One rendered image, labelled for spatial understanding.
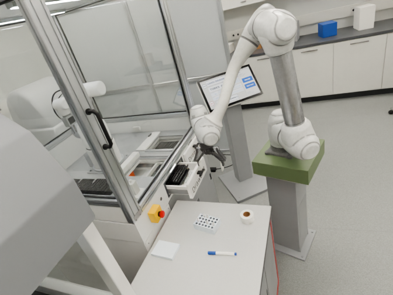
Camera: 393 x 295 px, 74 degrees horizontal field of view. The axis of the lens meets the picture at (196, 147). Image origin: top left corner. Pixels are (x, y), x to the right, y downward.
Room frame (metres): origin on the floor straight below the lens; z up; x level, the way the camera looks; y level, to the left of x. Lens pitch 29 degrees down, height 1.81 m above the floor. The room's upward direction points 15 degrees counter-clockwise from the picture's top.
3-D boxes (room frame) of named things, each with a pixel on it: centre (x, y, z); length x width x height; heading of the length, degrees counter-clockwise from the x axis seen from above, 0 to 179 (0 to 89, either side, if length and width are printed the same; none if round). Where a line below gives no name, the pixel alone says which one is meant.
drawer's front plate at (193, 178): (1.33, 0.04, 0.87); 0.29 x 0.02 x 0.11; 153
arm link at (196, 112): (1.30, -0.06, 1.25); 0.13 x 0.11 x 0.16; 4
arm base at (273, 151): (1.40, -0.55, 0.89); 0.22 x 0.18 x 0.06; 132
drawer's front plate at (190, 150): (1.68, 0.03, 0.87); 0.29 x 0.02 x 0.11; 153
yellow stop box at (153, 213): (1.10, 0.31, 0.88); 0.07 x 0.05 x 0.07; 153
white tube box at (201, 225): (1.02, 0.05, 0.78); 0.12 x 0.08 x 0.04; 52
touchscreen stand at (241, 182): (2.23, -0.42, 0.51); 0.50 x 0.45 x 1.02; 11
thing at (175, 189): (1.43, 0.23, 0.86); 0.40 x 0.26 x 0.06; 63
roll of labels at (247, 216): (0.99, -0.16, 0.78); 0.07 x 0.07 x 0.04
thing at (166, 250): (0.94, 0.29, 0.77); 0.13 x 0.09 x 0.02; 59
